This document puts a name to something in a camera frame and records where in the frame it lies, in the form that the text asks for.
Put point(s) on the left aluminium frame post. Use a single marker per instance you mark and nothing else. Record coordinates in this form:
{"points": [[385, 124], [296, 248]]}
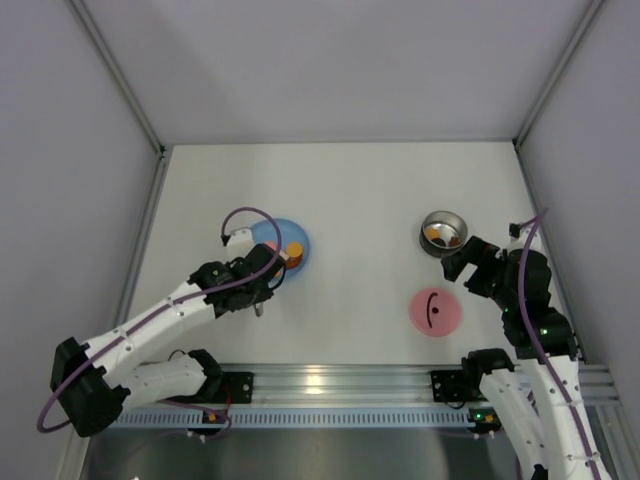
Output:
{"points": [[86, 21]]}

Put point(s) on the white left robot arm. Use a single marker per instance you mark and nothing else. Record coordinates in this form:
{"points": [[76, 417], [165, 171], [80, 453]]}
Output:
{"points": [[95, 381]]}

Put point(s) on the yellow-orange food piece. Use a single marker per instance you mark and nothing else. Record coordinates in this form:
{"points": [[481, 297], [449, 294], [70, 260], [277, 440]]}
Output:
{"points": [[432, 233]]}

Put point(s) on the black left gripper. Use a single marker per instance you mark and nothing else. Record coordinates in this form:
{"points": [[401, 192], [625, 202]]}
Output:
{"points": [[270, 256]]}

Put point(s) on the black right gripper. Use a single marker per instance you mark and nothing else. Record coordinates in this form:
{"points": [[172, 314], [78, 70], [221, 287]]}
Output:
{"points": [[473, 258]]}

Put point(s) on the steel lunch box bowl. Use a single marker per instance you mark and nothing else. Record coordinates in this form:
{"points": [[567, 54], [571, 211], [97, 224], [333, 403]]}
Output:
{"points": [[449, 225]]}

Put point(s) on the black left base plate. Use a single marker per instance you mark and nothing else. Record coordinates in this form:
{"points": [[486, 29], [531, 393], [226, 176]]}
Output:
{"points": [[226, 388]]}

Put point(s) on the pink lid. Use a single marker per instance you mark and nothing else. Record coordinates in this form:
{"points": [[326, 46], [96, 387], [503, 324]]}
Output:
{"points": [[435, 312]]}

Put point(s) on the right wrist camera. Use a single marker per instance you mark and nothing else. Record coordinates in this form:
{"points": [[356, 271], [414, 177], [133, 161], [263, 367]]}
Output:
{"points": [[519, 233]]}

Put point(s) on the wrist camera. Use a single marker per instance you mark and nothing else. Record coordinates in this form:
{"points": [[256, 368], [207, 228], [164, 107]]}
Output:
{"points": [[238, 243], [519, 233]]}

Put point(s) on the blue plate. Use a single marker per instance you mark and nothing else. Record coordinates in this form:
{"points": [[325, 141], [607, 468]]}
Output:
{"points": [[263, 232]]}

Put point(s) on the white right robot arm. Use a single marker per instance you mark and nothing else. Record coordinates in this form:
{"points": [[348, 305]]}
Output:
{"points": [[537, 396]]}

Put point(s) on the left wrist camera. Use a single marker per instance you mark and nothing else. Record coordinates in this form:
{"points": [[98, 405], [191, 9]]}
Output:
{"points": [[238, 243]]}

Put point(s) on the grey cable duct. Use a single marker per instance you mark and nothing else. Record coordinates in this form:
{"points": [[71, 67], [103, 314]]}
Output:
{"points": [[297, 418]]}

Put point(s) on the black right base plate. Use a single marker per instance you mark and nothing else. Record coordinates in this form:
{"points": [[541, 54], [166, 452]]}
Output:
{"points": [[455, 387]]}

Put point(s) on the aluminium frame post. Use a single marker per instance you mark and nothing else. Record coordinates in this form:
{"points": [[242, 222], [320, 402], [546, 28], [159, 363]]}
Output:
{"points": [[86, 21], [577, 34]]}

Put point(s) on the orange sausage food piece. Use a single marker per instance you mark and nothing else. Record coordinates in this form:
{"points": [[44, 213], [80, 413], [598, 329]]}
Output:
{"points": [[294, 252]]}

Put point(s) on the right aluminium frame post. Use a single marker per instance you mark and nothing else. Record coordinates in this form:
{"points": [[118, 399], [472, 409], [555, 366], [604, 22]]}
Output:
{"points": [[577, 34]]}

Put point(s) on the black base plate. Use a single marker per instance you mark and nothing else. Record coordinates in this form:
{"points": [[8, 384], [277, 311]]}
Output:
{"points": [[455, 387], [226, 388]]}

